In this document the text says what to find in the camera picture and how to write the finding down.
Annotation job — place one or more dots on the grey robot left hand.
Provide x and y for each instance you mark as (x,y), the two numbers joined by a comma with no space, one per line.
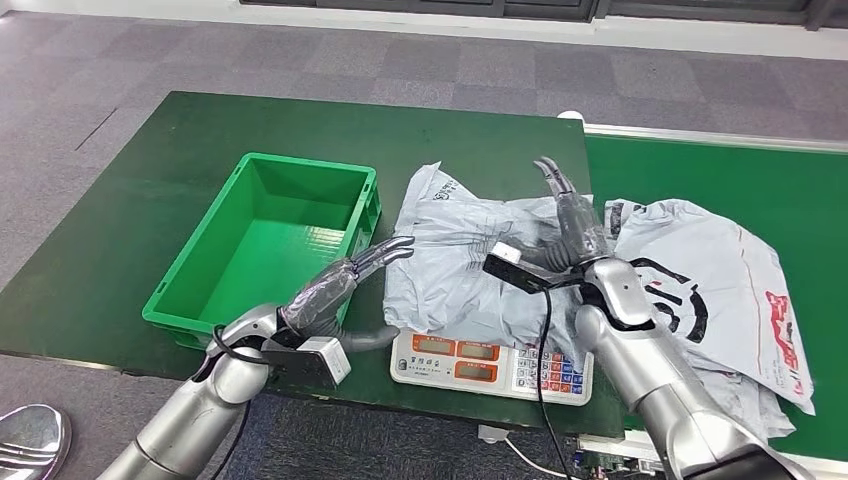
(321,295)

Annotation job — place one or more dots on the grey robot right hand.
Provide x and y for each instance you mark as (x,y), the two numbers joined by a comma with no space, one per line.
(582,232)

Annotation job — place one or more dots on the plain grey parcel bag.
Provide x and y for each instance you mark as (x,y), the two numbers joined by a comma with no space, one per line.
(457,265)

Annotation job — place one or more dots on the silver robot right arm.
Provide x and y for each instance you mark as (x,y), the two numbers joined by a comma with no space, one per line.
(656,378)

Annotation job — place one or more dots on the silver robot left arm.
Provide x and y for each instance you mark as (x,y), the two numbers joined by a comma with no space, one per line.
(192,417)

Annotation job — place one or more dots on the grey parcel black logo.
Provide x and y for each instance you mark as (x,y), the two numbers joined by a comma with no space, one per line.
(715,278)

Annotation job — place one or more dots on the green conveyor belt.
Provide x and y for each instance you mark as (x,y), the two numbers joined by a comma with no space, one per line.
(729,172)

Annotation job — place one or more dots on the conveyor control circuit board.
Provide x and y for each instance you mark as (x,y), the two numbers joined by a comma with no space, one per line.
(596,464)

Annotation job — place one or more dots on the crumpled grey parcel bag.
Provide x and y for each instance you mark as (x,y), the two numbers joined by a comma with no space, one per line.
(748,404)

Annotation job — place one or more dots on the green plastic crate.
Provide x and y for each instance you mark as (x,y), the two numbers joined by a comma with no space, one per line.
(265,252)

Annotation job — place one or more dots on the white electronic scale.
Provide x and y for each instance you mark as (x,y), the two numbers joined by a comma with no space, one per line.
(464,371)

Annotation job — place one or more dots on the white plug adapter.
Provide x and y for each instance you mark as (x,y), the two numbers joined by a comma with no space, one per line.
(491,434)

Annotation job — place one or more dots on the shiny chrome robot part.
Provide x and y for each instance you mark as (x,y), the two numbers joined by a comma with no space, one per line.
(30,440)

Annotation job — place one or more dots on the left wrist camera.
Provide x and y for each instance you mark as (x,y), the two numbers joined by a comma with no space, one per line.
(318,361)

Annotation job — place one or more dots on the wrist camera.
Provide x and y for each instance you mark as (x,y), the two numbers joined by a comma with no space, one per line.
(523,272)
(318,361)

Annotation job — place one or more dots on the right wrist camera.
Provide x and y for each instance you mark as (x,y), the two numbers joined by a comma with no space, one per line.
(523,272)

